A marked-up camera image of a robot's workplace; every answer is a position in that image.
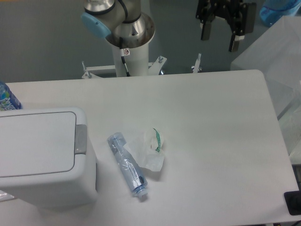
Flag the translucent plastic storage box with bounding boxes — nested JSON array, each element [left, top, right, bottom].
[[230, 16, 301, 165]]

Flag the crushed clear plastic bottle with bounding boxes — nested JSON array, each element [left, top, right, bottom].
[[107, 132, 148, 201]]

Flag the white trash can body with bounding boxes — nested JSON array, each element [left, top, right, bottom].
[[0, 107, 97, 208]]

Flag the grey lid push button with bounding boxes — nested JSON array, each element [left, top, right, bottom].
[[74, 124, 87, 154]]

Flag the blue water jug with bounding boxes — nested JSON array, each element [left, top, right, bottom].
[[259, 0, 301, 27]]

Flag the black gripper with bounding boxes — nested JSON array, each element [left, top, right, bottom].
[[196, 0, 257, 52]]

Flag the blue labelled water bottle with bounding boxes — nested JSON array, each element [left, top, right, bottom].
[[0, 82, 23, 111]]

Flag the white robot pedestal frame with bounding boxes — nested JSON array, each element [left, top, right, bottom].
[[81, 43, 203, 80]]

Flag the black device at table edge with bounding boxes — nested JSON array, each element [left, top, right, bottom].
[[284, 191, 301, 216]]

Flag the crumpled clear plastic wrapper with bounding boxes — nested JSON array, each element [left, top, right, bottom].
[[124, 128, 165, 172]]

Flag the silver robot arm blue cap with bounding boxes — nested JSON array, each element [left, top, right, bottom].
[[81, 0, 257, 52]]

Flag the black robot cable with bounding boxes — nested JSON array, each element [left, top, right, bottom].
[[119, 37, 131, 77]]

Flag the white trash can lid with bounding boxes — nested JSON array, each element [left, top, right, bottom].
[[0, 112, 76, 177]]

